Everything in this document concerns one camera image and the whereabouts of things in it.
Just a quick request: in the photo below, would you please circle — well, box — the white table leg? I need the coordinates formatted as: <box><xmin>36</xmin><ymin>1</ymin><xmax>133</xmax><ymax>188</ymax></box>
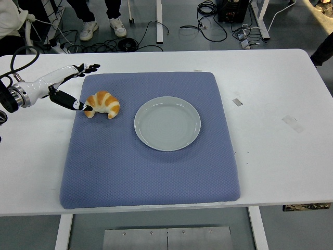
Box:
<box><xmin>54</xmin><ymin>215</ymin><xmax>74</xmax><ymax>250</ymax></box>
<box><xmin>247</xmin><ymin>206</ymin><xmax>270</xmax><ymax>250</ymax></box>

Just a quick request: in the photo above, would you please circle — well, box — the large grey tape piece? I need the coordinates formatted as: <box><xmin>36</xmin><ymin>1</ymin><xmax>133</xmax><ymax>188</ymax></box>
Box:
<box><xmin>281</xmin><ymin>115</ymin><xmax>305</xmax><ymax>134</ymax></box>

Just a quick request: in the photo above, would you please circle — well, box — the white cable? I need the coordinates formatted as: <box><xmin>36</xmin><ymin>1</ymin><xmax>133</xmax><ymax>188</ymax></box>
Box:
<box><xmin>266</xmin><ymin>0</ymin><xmax>297</xmax><ymax>33</ymax></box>

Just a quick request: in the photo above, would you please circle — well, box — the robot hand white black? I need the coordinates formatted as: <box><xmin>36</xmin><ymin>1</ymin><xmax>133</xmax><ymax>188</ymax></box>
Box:
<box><xmin>23</xmin><ymin>63</ymin><xmax>101</xmax><ymax>112</ymax></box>

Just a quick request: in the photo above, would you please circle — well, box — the coiled black cable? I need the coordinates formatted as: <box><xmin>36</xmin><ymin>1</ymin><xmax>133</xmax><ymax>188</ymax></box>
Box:
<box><xmin>118</xmin><ymin>37</ymin><xmax>139</xmax><ymax>52</ymax></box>

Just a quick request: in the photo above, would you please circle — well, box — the long black cable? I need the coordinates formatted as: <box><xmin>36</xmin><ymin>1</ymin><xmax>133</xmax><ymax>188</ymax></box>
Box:
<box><xmin>135</xmin><ymin>20</ymin><xmax>172</xmax><ymax>52</ymax></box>

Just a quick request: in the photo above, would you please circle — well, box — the person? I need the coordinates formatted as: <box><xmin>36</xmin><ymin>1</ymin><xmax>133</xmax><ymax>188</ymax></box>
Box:
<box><xmin>310</xmin><ymin>32</ymin><xmax>333</xmax><ymax>68</ymax></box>
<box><xmin>313</xmin><ymin>0</ymin><xmax>333</xmax><ymax>13</ymax></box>
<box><xmin>66</xmin><ymin>0</ymin><xmax>128</xmax><ymax>42</ymax></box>
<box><xmin>0</xmin><ymin>0</ymin><xmax>36</xmax><ymax>57</ymax></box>

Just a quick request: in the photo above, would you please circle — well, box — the white desk leg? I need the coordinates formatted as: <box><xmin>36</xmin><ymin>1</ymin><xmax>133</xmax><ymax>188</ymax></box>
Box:
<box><xmin>155</xmin><ymin>0</ymin><xmax>164</xmax><ymax>44</ymax></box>

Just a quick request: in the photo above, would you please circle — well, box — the white chair frame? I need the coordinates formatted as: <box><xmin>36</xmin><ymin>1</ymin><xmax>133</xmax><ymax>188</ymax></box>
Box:
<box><xmin>24</xmin><ymin>14</ymin><xmax>43</xmax><ymax>54</ymax></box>

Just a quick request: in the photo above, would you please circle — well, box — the looped black cable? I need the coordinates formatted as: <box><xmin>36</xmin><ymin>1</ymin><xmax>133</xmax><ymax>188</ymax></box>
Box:
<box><xmin>180</xmin><ymin>0</ymin><xmax>228</xmax><ymax>42</ymax></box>

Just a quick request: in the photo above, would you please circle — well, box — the black electronics box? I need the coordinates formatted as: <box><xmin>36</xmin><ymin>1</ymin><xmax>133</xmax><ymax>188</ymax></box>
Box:
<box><xmin>217</xmin><ymin>0</ymin><xmax>251</xmax><ymax>23</ymax></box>

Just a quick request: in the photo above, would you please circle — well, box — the white power strip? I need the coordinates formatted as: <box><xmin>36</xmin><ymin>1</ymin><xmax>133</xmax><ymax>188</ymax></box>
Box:
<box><xmin>50</xmin><ymin>41</ymin><xmax>72</xmax><ymax>55</ymax></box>

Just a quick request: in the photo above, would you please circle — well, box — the white desk leg frame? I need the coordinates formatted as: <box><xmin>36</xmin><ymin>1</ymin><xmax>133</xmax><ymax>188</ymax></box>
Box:
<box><xmin>249</xmin><ymin>0</ymin><xmax>271</xmax><ymax>40</ymax></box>

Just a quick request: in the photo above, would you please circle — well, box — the grey round plate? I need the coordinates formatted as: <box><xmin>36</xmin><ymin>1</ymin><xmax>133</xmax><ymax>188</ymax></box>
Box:
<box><xmin>134</xmin><ymin>96</ymin><xmax>202</xmax><ymax>152</ymax></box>

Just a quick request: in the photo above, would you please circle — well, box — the blue quilted mat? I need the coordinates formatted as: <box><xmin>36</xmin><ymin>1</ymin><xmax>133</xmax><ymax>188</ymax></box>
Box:
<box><xmin>59</xmin><ymin>71</ymin><xmax>241</xmax><ymax>210</ymax></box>

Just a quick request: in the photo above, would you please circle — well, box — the croissant bread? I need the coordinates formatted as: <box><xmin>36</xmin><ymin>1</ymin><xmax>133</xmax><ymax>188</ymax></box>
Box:
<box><xmin>84</xmin><ymin>90</ymin><xmax>121</xmax><ymax>120</ymax></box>

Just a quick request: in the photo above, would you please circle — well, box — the camouflage patterned bracket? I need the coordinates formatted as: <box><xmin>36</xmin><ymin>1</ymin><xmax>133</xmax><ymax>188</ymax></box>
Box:
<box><xmin>283</xmin><ymin>202</ymin><xmax>331</xmax><ymax>212</ymax></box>

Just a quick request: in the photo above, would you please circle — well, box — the white stand with caster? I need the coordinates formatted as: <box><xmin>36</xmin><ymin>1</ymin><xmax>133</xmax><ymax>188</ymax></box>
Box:
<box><xmin>126</xmin><ymin>0</ymin><xmax>136</xmax><ymax>24</ymax></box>

